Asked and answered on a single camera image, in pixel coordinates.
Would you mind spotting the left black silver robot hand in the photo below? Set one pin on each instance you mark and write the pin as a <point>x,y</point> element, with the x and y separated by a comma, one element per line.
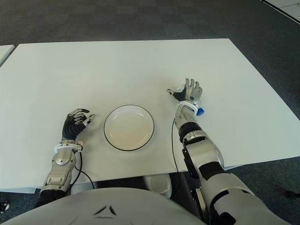
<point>70,129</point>

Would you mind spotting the black caster foot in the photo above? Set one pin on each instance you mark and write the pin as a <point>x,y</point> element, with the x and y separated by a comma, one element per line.
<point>4,206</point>

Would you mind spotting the white floor panel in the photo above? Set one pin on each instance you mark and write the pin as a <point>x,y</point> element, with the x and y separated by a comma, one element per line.
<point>288,9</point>

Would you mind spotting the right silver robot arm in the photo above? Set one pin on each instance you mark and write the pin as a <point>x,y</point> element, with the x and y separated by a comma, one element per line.
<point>206,150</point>

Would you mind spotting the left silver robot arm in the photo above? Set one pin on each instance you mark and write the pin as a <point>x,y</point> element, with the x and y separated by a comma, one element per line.
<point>62,161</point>

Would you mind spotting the clear water bottle blue cap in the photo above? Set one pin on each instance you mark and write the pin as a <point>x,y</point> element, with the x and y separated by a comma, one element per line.
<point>200,112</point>

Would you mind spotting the white plate with black rim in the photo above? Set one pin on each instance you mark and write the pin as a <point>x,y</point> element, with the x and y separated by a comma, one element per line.
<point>129,127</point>

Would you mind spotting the grey robot torso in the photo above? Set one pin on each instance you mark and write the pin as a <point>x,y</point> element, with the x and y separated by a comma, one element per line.
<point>105,206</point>

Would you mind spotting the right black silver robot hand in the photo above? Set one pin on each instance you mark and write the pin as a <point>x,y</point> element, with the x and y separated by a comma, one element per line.
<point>191,92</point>

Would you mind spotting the white robot hip joint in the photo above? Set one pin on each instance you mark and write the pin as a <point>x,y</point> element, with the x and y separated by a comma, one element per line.
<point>159,185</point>

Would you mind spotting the black robot support frame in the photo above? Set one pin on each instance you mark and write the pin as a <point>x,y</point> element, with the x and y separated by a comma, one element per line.
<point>198,197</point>

